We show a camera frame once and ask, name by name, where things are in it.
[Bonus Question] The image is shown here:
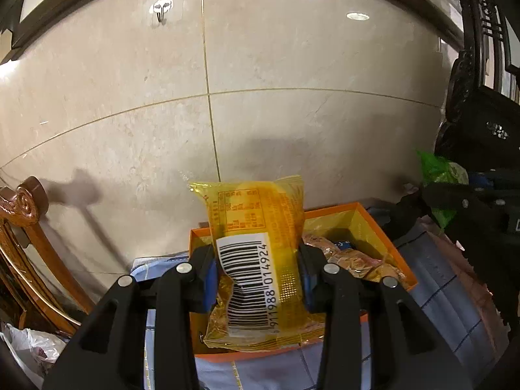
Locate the green pea snack bag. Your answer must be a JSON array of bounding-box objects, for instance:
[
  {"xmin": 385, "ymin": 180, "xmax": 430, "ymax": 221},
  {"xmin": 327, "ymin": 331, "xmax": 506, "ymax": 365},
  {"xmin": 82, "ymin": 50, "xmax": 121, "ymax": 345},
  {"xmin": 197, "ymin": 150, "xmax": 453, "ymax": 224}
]
[{"xmin": 417, "ymin": 150, "xmax": 469, "ymax": 230}]

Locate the clear bag brown pastry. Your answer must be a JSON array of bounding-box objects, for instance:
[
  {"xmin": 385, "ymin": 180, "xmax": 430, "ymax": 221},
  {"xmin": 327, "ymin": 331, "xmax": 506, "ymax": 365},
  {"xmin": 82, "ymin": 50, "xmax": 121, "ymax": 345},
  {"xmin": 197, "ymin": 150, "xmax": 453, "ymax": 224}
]
[{"xmin": 302, "ymin": 233, "xmax": 405, "ymax": 283}]

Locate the yellow cake packet with barcode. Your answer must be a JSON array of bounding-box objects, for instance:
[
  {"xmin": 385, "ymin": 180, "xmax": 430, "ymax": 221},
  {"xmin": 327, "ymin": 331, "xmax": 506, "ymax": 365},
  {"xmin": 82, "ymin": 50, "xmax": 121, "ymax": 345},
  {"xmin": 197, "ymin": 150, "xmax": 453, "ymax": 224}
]
[{"xmin": 189, "ymin": 175, "xmax": 324, "ymax": 352}]

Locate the blue checked tablecloth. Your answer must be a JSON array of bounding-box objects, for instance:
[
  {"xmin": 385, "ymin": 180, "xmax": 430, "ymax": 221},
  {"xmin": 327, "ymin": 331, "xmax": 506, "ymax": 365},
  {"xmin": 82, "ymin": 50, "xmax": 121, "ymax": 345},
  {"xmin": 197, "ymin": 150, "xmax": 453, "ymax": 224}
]
[{"xmin": 129, "ymin": 210, "xmax": 509, "ymax": 390}]

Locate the white plastic shopping bag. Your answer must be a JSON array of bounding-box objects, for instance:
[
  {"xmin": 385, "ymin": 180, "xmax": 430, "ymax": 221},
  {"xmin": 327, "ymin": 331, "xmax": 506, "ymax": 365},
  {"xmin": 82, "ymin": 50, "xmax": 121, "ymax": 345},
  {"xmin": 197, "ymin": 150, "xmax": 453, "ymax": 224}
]
[{"xmin": 1, "ymin": 322, "xmax": 66, "ymax": 378}]

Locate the dark carved wooden furniture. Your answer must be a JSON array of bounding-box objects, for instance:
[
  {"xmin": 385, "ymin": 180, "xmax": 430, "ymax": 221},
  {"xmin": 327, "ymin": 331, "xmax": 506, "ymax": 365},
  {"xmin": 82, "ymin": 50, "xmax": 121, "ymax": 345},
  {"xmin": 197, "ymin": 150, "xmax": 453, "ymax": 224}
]
[{"xmin": 435, "ymin": 0, "xmax": 519, "ymax": 185}]

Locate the carved brown wooden chair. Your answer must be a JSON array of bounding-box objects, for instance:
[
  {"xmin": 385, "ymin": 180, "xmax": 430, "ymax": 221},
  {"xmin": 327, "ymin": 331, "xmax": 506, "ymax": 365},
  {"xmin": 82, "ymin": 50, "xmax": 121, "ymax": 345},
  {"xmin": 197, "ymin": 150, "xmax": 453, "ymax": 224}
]
[{"xmin": 1, "ymin": 176, "xmax": 94, "ymax": 337}]

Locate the orange cardboard box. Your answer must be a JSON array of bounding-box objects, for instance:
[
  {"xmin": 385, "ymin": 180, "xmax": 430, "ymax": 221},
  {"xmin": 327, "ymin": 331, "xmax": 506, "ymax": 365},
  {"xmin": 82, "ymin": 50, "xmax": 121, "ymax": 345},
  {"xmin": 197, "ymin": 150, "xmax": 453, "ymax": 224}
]
[{"xmin": 188, "ymin": 201, "xmax": 420, "ymax": 364}]

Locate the metal wall hook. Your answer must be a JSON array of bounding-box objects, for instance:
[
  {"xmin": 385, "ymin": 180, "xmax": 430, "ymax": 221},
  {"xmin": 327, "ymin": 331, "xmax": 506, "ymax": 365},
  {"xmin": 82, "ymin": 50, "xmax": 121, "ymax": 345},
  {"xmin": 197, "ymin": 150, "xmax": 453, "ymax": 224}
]
[{"xmin": 149, "ymin": 0, "xmax": 174, "ymax": 24}]

